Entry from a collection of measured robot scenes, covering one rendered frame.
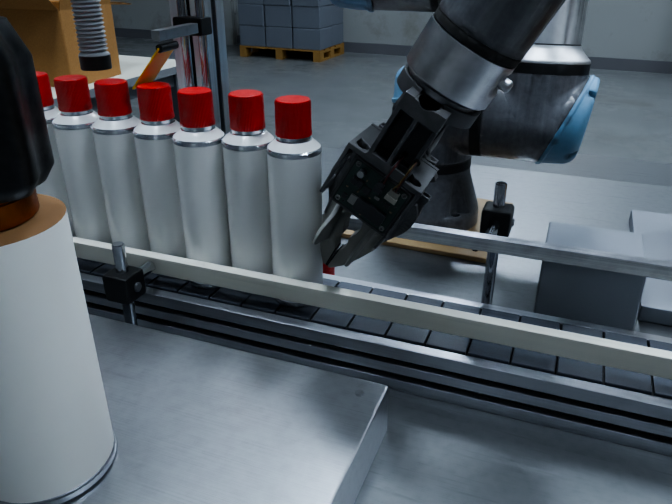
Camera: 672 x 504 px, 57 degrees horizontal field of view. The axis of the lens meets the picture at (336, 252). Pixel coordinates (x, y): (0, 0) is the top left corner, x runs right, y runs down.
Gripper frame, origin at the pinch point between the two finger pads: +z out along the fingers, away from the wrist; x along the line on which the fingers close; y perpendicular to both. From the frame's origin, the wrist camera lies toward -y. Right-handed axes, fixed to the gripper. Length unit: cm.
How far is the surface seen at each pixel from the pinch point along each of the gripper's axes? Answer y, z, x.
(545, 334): 4.6, -8.7, 18.9
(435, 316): 4.6, -3.7, 11.0
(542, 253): -2.4, -11.6, 15.7
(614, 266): -2.4, -14.5, 21.1
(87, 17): -8.5, -0.5, -39.3
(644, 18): -692, 2, 83
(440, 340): 3.7, -1.3, 12.9
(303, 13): -623, 177, -221
